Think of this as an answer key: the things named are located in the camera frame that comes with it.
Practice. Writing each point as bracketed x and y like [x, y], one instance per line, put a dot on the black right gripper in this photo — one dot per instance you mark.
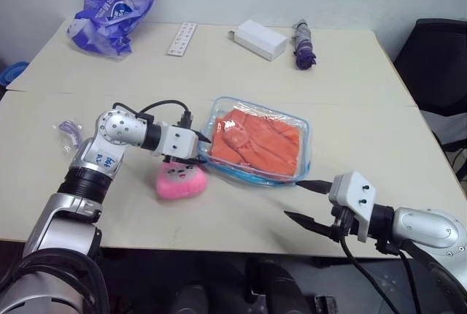
[342, 227]

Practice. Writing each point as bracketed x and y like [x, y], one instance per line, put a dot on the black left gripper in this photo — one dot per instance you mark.
[168, 158]

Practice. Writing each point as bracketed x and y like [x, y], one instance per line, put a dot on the clear plastic pouch blue trim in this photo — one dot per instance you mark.
[255, 178]

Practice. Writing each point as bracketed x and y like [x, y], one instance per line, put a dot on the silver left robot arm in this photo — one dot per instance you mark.
[116, 128]

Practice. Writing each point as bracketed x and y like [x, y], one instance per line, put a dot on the orange cloth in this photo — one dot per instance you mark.
[255, 142]

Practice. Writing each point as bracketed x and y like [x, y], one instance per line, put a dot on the pink plush face toy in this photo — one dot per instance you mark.
[182, 182]

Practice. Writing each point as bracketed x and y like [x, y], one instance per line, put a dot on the white power strip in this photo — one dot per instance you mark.
[181, 38]

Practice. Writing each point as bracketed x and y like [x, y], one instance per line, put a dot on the white cardboard box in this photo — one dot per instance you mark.
[259, 38]

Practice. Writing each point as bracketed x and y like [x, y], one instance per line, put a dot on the small clear packet purple item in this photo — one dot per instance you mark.
[69, 132]

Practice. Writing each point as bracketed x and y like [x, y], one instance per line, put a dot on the purple folded umbrella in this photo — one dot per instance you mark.
[304, 47]

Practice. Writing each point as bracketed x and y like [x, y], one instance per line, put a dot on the purple plastic shopping bag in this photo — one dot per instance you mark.
[109, 18]

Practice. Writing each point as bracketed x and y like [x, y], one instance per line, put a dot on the black office chair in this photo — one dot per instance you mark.
[434, 58]

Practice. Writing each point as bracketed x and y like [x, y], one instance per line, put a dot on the blue container lid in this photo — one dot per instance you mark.
[11, 73]

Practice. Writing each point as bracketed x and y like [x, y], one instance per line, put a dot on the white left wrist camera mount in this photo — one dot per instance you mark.
[178, 140]

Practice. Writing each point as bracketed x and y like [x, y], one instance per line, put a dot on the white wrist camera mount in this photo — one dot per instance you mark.
[178, 140]
[352, 193]

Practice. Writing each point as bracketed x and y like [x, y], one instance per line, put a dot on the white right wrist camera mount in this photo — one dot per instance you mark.
[352, 193]

